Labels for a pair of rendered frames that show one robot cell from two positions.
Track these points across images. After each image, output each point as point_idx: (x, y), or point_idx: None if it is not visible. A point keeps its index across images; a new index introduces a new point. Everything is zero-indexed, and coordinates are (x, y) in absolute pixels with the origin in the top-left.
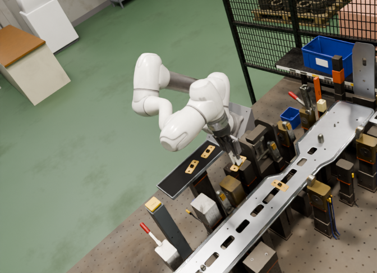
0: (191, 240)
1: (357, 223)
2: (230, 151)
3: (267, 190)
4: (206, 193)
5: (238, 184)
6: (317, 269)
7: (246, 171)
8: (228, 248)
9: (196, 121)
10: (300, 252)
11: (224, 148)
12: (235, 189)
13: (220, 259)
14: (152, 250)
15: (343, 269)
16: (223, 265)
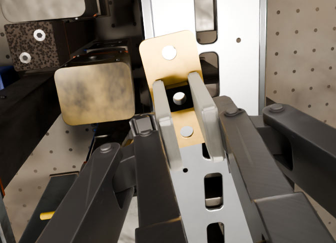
0: (51, 162)
1: None
2: (169, 150)
3: None
4: (22, 135)
5: (127, 77)
6: (281, 29)
7: None
8: (227, 200)
9: None
10: None
11: (119, 188)
12: (133, 94)
13: (231, 226)
14: (12, 228)
15: None
16: (248, 229)
